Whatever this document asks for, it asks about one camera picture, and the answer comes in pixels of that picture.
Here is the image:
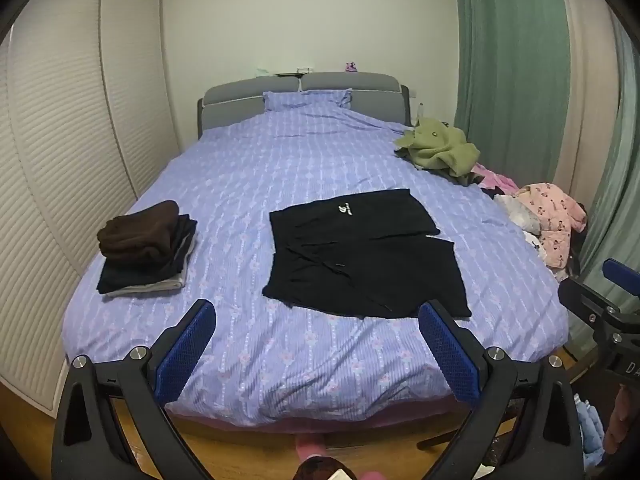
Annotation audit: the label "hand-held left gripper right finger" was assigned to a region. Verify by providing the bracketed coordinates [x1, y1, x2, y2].
[418, 300, 586, 480]

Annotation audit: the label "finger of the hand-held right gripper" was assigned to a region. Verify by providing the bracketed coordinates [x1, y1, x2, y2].
[602, 258, 640, 297]
[558, 277, 626, 331]

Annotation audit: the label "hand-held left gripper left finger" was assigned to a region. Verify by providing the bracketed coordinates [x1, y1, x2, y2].
[52, 298, 217, 480]

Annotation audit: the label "black pants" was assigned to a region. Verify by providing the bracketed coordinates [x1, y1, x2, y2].
[261, 188, 472, 320]

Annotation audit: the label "person's right hand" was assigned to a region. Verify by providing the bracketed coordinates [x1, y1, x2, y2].
[602, 385, 640, 456]

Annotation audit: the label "grey folded garment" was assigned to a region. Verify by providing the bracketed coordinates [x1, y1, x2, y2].
[102, 240, 198, 300]

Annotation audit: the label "dark wooden furniture leg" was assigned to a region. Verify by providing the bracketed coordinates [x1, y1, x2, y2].
[417, 427, 466, 451]

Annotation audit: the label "blue cloth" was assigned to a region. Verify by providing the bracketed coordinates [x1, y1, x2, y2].
[572, 392, 608, 471]

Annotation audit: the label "black folded clothes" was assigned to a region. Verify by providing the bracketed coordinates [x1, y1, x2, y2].
[96, 214, 198, 295]

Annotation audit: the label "pink printed pajama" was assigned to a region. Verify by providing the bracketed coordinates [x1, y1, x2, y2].
[515, 182, 588, 268]

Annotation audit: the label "white garment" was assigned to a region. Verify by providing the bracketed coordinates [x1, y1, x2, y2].
[495, 194, 546, 261]

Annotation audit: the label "green curtain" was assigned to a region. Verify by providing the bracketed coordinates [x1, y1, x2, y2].
[580, 10, 640, 281]
[452, 0, 573, 133]

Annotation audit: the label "brown folded garment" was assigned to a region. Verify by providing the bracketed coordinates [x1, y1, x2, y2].
[96, 200, 181, 266]

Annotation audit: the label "pink garment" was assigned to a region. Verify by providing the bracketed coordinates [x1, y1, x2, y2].
[470, 162, 521, 198]

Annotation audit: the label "pink slipper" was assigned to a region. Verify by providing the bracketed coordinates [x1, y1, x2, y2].
[295, 435, 326, 461]

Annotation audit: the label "person's dark fuzzy clothing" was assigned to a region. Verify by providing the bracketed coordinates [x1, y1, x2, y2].
[292, 455, 361, 480]

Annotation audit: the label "beige sheer curtain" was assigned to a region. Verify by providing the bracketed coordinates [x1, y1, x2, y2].
[552, 0, 626, 211]

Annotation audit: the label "purple floral duvet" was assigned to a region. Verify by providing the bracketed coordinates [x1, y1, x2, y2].
[62, 91, 571, 428]

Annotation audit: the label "green fleece garment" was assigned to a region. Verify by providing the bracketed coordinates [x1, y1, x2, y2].
[393, 116, 482, 179]

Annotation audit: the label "grey padded headboard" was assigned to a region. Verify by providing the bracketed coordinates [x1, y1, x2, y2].
[197, 72, 412, 141]

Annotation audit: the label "purple floral pillow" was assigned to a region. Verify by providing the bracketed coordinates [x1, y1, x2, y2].
[262, 88, 353, 111]

